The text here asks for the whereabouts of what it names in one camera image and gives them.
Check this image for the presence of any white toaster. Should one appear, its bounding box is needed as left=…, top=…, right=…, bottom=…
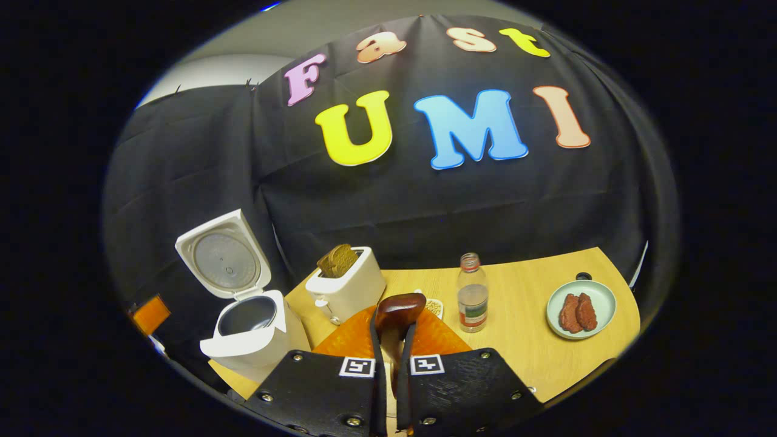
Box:
left=305, top=246, right=387, bottom=325

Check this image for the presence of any thin white strip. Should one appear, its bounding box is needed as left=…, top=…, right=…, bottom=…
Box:
left=628, top=242, right=649, bottom=289

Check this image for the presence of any clear plastic bottle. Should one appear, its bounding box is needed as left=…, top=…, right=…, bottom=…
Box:
left=456, top=253, right=489, bottom=333

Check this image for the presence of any white rice cooker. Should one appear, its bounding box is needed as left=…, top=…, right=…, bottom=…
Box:
left=175, top=209, right=311, bottom=384

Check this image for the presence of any brown wooden spoon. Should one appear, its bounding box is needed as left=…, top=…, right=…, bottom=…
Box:
left=373, top=293, right=427, bottom=398

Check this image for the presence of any brown bread slice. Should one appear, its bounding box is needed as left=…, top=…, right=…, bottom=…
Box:
left=317, top=248, right=342, bottom=279
left=331, top=244, right=360, bottom=275

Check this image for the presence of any pale green plate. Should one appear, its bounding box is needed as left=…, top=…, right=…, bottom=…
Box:
left=546, top=280, right=617, bottom=340

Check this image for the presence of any white divided grain dish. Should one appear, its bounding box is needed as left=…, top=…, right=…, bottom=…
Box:
left=416, top=290, right=444, bottom=320

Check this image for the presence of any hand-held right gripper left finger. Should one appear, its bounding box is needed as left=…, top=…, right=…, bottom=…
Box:
left=243, top=305, right=387, bottom=437

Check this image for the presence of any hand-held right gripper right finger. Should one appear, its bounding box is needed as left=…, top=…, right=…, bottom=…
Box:
left=398, top=310, right=544, bottom=437

